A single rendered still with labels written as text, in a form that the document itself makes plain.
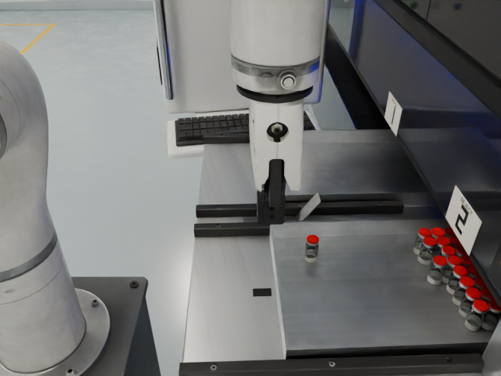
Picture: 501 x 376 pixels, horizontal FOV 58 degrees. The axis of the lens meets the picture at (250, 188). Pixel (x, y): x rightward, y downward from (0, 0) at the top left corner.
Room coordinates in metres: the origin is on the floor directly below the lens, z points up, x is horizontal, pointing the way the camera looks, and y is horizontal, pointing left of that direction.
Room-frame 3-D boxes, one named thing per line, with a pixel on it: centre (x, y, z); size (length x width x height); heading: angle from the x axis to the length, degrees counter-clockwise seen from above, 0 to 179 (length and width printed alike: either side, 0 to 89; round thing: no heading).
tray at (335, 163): (0.84, -0.20, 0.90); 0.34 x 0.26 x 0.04; 92
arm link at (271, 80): (0.42, -0.02, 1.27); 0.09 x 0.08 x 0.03; 2
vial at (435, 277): (0.51, -0.30, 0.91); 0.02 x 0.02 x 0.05
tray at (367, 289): (0.50, -0.21, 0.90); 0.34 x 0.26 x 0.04; 93
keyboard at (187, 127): (1.18, 0.02, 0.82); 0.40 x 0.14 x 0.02; 100
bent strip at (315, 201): (0.66, -0.06, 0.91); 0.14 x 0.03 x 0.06; 93
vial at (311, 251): (0.56, -0.10, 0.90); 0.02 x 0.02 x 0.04
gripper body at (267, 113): (0.42, -0.02, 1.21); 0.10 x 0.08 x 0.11; 2
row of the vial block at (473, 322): (0.50, -0.32, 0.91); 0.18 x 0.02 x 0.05; 3
